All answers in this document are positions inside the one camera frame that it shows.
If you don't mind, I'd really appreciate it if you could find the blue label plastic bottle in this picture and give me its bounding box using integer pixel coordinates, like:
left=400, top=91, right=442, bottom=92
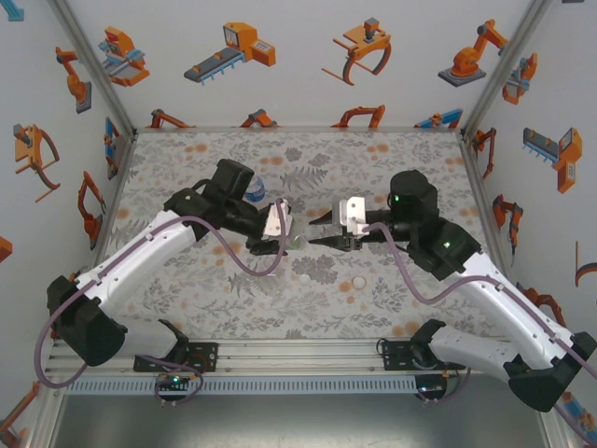
left=244, top=175, right=267, bottom=204

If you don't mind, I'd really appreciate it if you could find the floral patterned table cover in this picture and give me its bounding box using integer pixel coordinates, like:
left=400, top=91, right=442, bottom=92
left=95, top=130, right=519, bottom=341

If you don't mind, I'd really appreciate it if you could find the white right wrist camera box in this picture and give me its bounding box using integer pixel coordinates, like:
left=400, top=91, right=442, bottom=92
left=330, top=197, right=373, bottom=236

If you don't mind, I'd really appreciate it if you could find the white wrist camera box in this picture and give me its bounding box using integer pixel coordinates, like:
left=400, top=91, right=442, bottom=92
left=261, top=199, right=295, bottom=239
left=330, top=197, right=373, bottom=236

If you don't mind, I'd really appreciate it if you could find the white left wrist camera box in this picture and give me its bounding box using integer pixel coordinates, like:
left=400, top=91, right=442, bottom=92
left=261, top=199, right=295, bottom=239

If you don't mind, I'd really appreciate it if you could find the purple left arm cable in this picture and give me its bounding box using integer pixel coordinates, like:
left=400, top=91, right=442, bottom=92
left=35, top=198, right=288, bottom=408

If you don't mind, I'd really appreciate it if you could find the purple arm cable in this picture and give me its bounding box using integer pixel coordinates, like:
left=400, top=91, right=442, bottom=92
left=366, top=222, right=597, bottom=448
left=35, top=198, right=288, bottom=408

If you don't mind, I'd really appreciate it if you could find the aluminium table side rail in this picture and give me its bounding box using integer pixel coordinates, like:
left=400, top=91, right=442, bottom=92
left=456, top=133, right=514, bottom=286
left=90, top=130, right=139, bottom=253

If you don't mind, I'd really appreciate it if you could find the aluminium table end rail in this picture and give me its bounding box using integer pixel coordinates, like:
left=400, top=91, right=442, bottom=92
left=134, top=124, right=465, bottom=134

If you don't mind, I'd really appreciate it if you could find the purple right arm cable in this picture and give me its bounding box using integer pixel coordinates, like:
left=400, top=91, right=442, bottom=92
left=366, top=222, right=597, bottom=448

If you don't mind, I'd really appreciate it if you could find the wide aluminium frame rail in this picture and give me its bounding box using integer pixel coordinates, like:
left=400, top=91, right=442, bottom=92
left=44, top=338, right=554, bottom=377

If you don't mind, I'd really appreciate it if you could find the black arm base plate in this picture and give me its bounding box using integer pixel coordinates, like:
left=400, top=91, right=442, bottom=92
left=133, top=342, right=219, bottom=373
left=381, top=339, right=467, bottom=372

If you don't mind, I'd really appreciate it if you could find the white slotted cable duct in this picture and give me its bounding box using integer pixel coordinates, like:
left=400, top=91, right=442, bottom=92
left=62, top=376, right=416, bottom=396

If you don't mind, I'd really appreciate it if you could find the aluminium frame post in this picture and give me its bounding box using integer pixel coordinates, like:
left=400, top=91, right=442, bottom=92
left=46, top=0, right=139, bottom=141
left=459, top=0, right=554, bottom=141

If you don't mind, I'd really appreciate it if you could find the aluminium frame leg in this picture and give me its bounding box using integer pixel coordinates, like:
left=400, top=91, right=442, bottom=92
left=538, top=408, right=577, bottom=448
left=25, top=375, right=66, bottom=448

